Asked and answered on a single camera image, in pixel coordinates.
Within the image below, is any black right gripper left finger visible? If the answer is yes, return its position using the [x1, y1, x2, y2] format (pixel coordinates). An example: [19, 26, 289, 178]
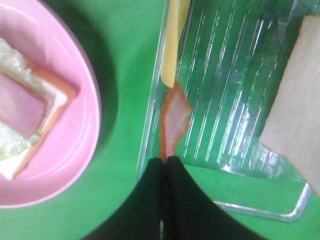
[83, 158, 164, 240]

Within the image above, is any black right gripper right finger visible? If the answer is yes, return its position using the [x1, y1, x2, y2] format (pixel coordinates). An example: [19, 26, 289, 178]
[164, 156, 263, 240]

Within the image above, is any bacon strip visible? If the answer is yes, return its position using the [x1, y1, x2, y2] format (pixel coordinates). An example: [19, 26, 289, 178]
[159, 81, 192, 163]
[0, 73, 48, 139]

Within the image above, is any white bread slice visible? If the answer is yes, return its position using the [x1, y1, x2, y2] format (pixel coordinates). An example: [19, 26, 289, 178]
[0, 54, 77, 180]

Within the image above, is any green lettuce leaf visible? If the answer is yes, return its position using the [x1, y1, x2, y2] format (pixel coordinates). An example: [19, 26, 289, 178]
[0, 39, 48, 161]

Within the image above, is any yellow cheese slice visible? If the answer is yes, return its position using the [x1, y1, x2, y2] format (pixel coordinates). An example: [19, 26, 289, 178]
[160, 0, 191, 88]

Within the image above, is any pink round plate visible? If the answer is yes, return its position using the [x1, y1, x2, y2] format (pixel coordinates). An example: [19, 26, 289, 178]
[0, 0, 101, 209]

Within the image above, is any clear right plastic tray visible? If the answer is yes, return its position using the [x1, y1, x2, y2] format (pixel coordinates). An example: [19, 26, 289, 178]
[136, 0, 320, 224]

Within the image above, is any green tablecloth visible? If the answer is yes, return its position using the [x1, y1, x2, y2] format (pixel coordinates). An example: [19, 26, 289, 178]
[0, 0, 320, 240]

